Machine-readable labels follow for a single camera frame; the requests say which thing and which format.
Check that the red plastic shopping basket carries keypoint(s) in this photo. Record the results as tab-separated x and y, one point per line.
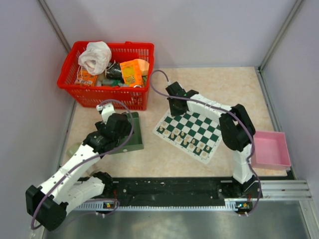
90	96

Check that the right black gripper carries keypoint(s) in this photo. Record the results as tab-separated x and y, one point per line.
174	112

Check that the pink plastic tray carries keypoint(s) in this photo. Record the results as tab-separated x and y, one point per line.
271	151

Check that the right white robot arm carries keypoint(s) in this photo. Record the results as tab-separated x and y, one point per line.
237	129

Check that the black wrapped bundle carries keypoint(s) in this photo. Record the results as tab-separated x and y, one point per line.
113	71

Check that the white crumpled plastic bag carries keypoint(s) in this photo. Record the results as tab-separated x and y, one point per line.
96	57

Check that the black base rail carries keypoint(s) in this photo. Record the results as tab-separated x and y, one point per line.
179	191

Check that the green white chess mat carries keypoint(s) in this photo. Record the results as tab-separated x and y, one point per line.
192	133

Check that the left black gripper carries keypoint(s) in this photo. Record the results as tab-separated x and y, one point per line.
126	129

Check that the orange yellow snack package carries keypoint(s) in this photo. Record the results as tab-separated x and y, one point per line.
131	73

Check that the peach sponge block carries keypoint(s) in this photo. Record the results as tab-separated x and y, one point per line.
144	66

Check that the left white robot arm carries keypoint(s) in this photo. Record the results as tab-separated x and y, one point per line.
51	202

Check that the dark green plastic tray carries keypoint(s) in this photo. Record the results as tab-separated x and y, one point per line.
135	142

